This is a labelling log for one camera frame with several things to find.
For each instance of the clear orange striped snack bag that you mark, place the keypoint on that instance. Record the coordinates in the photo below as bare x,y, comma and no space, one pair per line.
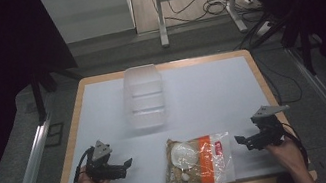
201,162

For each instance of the white panel board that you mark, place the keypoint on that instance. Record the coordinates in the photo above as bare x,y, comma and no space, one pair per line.
88,14

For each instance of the person's right hand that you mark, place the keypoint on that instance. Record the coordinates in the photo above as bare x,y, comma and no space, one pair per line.
286,155

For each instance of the black metal stand leg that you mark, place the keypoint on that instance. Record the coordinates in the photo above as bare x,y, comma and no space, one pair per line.
304,46
38,96

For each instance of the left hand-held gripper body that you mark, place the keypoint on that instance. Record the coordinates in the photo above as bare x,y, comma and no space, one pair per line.
100,153

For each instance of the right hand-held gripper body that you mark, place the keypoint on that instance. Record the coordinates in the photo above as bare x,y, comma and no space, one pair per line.
268,122

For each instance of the clear plastic storage container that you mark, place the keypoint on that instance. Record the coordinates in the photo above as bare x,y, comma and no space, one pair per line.
144,98

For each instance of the white power strip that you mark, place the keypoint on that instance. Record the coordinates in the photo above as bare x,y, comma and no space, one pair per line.
263,28

